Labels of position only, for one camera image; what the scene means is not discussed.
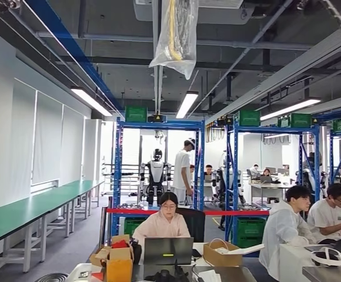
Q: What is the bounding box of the black yellow hoist trolley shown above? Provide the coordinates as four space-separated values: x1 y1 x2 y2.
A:
147 113 167 123

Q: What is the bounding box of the white black humanoid robot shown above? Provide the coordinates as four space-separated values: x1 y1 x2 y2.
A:
212 152 246 230
296 152 330 205
138 148 172 207

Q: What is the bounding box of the ceiling light strip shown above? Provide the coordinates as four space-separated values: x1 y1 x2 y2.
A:
175 90 200 120
70 86 113 118
260 98 322 122

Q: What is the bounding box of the black office chair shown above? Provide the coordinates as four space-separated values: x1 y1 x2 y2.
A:
175 207 206 243

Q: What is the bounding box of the red barrier belt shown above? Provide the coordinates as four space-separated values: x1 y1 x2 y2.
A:
106 207 271 217

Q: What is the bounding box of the grey laptop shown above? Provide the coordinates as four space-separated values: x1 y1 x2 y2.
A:
144 237 194 266

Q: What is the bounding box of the red cloth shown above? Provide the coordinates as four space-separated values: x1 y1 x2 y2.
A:
111 239 129 250

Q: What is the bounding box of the white roller blind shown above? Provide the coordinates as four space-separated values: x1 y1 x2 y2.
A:
0 78 37 213
59 105 85 187
32 91 64 186

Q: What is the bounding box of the cardboard box with flap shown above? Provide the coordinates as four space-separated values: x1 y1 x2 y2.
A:
203 238 265 268

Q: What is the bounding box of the white office desk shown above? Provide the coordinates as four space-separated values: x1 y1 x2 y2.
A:
249 182 292 205

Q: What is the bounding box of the orange cardboard box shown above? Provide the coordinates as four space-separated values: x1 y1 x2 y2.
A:
106 247 134 282

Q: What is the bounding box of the open brown cardboard box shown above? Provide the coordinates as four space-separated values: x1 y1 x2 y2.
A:
89 234 134 268

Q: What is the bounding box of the white paper sheet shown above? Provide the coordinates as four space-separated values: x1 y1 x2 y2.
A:
198 269 222 282

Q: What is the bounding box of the blue ceiling beam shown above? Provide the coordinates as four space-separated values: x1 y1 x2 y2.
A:
24 0 123 112

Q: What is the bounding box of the white table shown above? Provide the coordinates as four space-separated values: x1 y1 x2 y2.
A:
278 243 315 282

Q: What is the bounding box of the black ribbed round stool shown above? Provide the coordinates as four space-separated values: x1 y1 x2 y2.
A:
33 272 69 282

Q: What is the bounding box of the long green top bench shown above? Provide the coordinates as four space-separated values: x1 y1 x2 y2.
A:
0 179 105 281

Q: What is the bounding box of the white VR headset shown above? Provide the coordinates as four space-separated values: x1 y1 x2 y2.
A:
311 247 341 268

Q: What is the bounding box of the clear plastic bagged cable bundle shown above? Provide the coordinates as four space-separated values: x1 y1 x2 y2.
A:
148 0 200 80

